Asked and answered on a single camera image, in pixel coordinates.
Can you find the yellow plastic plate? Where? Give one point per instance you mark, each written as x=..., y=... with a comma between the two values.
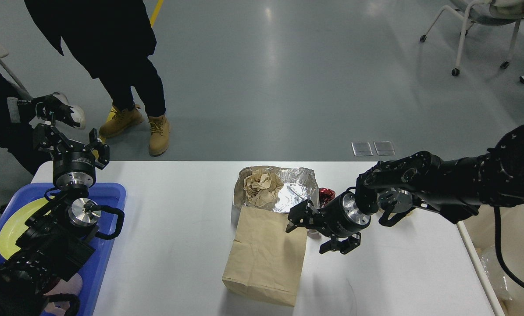
x=15, y=226

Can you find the tan boot right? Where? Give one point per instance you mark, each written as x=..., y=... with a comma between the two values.
x=160, y=135

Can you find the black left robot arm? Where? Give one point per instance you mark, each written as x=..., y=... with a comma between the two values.
x=57, y=242

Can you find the floor outlet plate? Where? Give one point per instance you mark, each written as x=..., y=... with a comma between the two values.
x=362, y=149
x=384, y=148

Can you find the grey chair with wheels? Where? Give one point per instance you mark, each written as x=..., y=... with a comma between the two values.
x=17, y=83

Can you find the blue plastic tray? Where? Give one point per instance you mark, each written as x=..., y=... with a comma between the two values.
x=92, y=273

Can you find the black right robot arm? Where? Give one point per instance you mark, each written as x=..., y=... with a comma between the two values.
x=453, y=189

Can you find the foil container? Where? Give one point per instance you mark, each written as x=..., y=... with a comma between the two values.
x=497, y=277

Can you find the brown paper bag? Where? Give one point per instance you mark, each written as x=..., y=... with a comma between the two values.
x=265, y=262

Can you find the crushed red can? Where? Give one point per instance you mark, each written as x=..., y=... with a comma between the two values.
x=325, y=196

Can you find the tan boot left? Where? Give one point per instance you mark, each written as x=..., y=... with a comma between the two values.
x=120, y=120

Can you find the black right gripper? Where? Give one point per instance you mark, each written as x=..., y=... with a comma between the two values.
x=339, y=218

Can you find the tan boot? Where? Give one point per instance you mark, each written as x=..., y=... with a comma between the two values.
x=160, y=135
x=120, y=120

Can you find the floor outlet plate right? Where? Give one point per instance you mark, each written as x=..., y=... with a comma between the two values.
x=384, y=148

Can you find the beige waste bin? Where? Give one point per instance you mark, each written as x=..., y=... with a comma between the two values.
x=478, y=232

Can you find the floor outlet plate left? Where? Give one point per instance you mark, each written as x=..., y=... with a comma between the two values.
x=362, y=149

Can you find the white office chair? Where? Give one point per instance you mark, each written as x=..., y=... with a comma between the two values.
x=483, y=12

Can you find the foil tray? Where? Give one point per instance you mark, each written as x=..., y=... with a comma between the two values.
x=299, y=185

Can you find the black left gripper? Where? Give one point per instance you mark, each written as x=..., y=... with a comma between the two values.
x=69, y=166

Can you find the standing person in black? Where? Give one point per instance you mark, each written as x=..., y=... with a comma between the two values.
x=112, y=40

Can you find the seated person in black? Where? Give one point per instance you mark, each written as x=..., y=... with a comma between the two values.
x=16, y=132

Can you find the crumpled brown paper in tray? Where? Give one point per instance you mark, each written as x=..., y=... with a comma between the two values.
x=261, y=188

